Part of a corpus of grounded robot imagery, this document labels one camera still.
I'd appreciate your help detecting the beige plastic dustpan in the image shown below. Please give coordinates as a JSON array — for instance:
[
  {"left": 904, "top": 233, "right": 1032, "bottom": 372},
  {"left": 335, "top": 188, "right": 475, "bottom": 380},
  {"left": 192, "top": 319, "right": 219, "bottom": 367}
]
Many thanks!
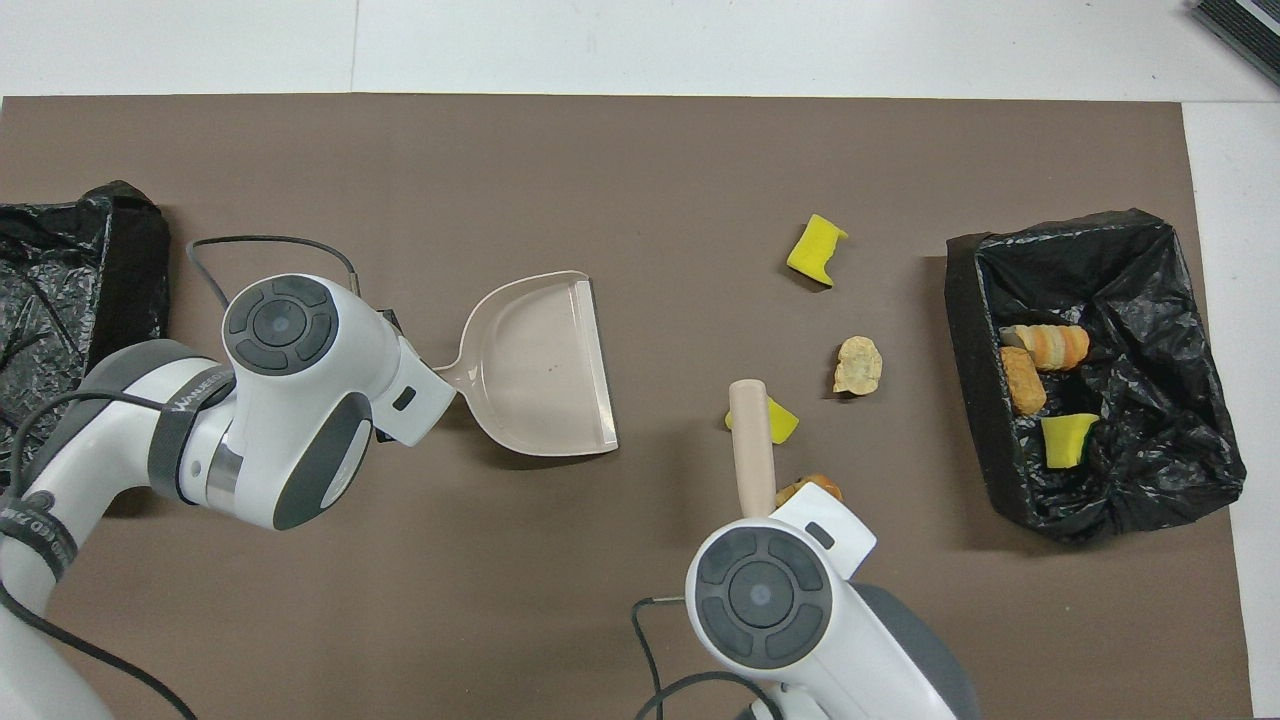
[{"left": 430, "top": 270, "right": 619, "bottom": 458}]

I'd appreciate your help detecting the beige hand brush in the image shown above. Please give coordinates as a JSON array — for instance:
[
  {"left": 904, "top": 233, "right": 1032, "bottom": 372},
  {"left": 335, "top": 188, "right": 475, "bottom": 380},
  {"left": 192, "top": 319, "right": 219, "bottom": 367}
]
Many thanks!
[{"left": 727, "top": 379, "right": 779, "bottom": 519}]

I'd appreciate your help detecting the yellow sponge piece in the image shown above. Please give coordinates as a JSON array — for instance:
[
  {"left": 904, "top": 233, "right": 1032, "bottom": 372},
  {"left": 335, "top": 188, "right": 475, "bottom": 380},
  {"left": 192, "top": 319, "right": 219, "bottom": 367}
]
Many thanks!
[
  {"left": 1040, "top": 412, "right": 1101, "bottom": 470},
  {"left": 786, "top": 214, "right": 849, "bottom": 288},
  {"left": 725, "top": 396, "right": 801, "bottom": 446}
]

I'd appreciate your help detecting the small striped croissant piece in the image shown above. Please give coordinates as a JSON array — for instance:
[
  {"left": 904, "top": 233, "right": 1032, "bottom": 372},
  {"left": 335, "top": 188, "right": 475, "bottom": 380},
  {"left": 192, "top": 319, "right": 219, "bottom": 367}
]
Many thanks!
[{"left": 775, "top": 473, "right": 844, "bottom": 506}]

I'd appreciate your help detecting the pale bread chunk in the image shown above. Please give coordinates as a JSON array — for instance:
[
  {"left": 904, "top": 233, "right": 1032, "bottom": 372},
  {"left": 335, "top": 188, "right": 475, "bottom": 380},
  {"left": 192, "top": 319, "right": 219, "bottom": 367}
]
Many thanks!
[{"left": 832, "top": 336, "right": 883, "bottom": 395}]

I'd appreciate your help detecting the brown bread roll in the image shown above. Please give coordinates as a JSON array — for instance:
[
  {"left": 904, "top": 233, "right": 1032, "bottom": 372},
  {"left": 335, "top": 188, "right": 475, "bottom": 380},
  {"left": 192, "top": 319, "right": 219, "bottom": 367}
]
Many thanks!
[{"left": 1000, "top": 346, "right": 1048, "bottom": 417}]

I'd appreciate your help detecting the large striped croissant piece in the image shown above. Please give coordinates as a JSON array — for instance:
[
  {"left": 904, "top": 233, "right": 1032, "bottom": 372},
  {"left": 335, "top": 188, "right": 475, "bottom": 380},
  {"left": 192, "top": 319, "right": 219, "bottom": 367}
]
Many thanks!
[{"left": 998, "top": 323, "right": 1091, "bottom": 372}]

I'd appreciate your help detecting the black bag lined bin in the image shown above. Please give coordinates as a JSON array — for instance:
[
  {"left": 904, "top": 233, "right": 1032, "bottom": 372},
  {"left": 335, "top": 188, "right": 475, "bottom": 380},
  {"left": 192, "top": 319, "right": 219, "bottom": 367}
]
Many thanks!
[
  {"left": 0, "top": 180, "right": 173, "bottom": 483},
  {"left": 945, "top": 208, "right": 1247, "bottom": 544}
]

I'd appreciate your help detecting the brown table mat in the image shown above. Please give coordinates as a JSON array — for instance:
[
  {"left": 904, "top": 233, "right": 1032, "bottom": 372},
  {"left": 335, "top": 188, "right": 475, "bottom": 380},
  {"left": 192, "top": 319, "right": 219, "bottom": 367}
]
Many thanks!
[{"left": 0, "top": 94, "right": 1253, "bottom": 720}]

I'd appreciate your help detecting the dark grey ribbed device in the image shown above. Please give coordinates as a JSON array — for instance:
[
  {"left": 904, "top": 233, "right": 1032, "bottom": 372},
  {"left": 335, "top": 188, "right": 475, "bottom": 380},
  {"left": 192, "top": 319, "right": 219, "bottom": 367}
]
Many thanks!
[{"left": 1188, "top": 0, "right": 1280, "bottom": 89}]

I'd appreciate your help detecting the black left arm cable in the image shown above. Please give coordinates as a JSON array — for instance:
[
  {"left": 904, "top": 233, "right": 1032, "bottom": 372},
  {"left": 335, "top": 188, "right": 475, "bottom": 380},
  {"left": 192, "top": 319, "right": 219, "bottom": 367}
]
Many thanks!
[{"left": 0, "top": 235, "right": 363, "bottom": 720}]

